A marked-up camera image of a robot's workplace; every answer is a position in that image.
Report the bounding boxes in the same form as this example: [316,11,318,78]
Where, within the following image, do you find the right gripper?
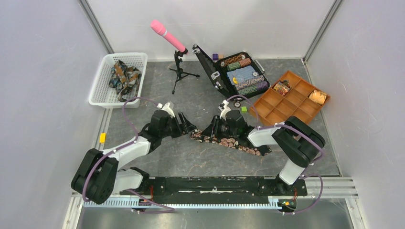
[201,115,238,139]

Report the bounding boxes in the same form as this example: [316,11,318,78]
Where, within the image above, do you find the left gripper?
[160,111,196,138]

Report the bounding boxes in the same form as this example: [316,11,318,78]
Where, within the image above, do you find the black floral tie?
[190,129,272,156]

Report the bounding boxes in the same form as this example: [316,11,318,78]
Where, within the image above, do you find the orange compartment tray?
[249,71,330,125]

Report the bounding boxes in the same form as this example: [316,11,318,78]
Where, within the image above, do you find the white plastic basket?
[88,52,148,109]

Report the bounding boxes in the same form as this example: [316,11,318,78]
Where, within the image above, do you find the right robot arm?
[195,110,325,196]

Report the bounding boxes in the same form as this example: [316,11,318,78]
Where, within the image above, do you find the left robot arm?
[71,110,197,204]

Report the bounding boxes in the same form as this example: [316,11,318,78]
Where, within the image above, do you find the black poker chip case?
[192,44,270,98]

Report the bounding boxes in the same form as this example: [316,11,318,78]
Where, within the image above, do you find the black tripod stand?
[169,49,200,94]

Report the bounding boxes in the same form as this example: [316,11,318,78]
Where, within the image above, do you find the rolled dark patterned tie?
[273,80,291,96]

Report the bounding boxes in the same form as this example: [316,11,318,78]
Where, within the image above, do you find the dark blue patterned tie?
[108,60,142,102]

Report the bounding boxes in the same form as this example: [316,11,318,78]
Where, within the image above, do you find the yellow block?
[99,133,107,144]

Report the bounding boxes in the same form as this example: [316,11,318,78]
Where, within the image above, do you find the rolled tan patterned tie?
[308,89,328,105]

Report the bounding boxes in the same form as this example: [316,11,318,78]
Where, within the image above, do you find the pink microphone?
[150,20,188,54]

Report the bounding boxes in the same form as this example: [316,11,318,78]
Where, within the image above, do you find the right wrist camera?
[218,100,231,120]

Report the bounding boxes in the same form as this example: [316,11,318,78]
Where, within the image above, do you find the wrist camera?
[218,100,231,120]
[156,102,175,118]

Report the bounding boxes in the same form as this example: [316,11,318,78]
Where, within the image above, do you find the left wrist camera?
[156,102,175,118]

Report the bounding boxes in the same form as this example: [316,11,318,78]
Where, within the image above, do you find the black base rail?
[135,177,308,205]

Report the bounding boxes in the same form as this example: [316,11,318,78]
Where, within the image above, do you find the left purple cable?
[81,96,175,214]

